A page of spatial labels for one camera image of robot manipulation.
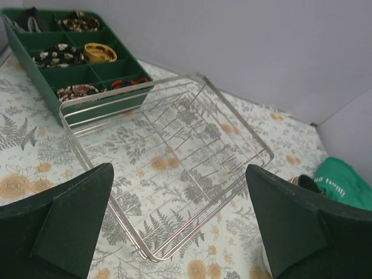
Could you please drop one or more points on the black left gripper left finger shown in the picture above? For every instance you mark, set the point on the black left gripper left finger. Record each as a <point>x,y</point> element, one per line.
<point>53,234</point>

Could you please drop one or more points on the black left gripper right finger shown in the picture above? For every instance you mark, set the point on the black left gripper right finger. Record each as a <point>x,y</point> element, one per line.
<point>306,235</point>

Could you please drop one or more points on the tan brown bowl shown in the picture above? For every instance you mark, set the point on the tan brown bowl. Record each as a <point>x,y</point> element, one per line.
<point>307,183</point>

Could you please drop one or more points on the green cloth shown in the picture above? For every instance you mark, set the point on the green cloth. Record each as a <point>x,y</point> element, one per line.
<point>340,182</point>

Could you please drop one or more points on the pink rose rolled tie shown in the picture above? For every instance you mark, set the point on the pink rose rolled tie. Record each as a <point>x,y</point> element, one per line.
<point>76,91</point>

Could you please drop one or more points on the orange black rolled tie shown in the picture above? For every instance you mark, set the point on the orange black rolled tie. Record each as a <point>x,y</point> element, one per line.
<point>125,83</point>

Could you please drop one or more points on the green divided organizer tray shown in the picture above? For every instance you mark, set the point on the green divided organizer tray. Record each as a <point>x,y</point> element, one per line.
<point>100,75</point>

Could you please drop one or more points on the black white floral tie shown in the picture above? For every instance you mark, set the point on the black white floral tie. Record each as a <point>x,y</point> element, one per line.
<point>59,56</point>

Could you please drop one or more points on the yellow rolled tie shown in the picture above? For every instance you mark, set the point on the yellow rolled tie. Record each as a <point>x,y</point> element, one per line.
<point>99,53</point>

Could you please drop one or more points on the black white folded tie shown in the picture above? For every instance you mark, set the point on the black white folded tie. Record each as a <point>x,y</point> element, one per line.
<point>30,21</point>

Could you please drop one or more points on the brown patterned rolled tie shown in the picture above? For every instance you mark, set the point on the brown patterned rolled tie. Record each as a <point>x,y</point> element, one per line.
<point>79,21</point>

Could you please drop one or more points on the wire dish rack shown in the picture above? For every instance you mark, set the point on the wire dish rack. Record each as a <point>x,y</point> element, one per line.
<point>179,149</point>

